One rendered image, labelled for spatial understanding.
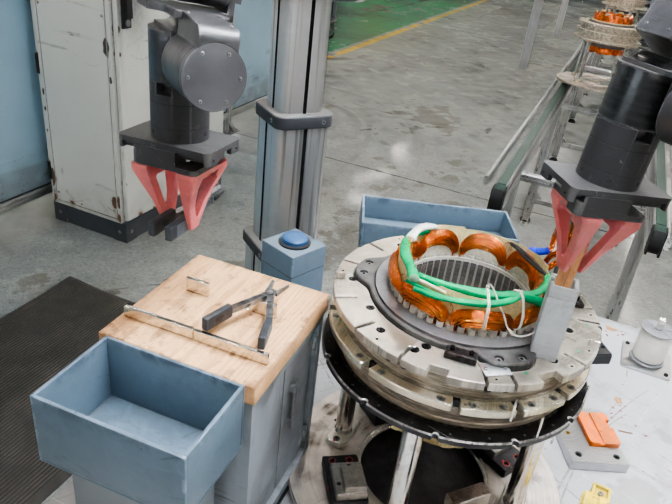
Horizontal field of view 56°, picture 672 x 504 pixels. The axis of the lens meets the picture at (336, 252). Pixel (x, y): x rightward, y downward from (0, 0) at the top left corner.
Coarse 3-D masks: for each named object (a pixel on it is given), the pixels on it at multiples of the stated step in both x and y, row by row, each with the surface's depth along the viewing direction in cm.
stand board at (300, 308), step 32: (160, 288) 77; (224, 288) 79; (256, 288) 79; (288, 288) 80; (128, 320) 71; (192, 320) 72; (256, 320) 74; (288, 320) 74; (160, 352) 67; (192, 352) 67; (224, 352) 68; (288, 352) 71; (256, 384) 64
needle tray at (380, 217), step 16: (368, 208) 109; (384, 208) 109; (400, 208) 109; (416, 208) 109; (432, 208) 109; (448, 208) 109; (464, 208) 108; (480, 208) 109; (368, 224) 99; (384, 224) 99; (400, 224) 109; (416, 224) 110; (448, 224) 110; (464, 224) 110; (480, 224) 110; (496, 224) 110; (512, 224) 104; (368, 240) 100; (512, 240) 99
